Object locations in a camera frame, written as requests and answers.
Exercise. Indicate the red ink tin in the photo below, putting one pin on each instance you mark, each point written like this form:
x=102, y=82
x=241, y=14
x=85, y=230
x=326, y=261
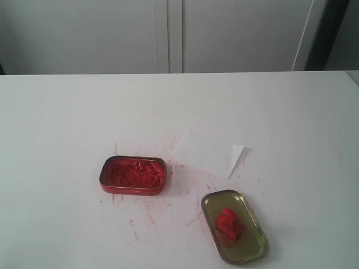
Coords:
x=135, y=175

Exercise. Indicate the red plastic stamp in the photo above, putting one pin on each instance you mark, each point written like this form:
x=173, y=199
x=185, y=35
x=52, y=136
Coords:
x=229, y=224

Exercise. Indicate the white paper sheet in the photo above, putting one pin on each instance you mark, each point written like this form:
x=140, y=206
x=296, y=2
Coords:
x=207, y=153

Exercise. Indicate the gold tin lid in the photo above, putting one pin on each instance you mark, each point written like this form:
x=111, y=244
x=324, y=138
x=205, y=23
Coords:
x=251, y=245

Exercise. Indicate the white cabinet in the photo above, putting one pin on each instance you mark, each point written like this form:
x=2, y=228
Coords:
x=83, y=37

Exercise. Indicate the dark post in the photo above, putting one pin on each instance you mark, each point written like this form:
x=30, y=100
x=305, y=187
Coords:
x=326, y=33

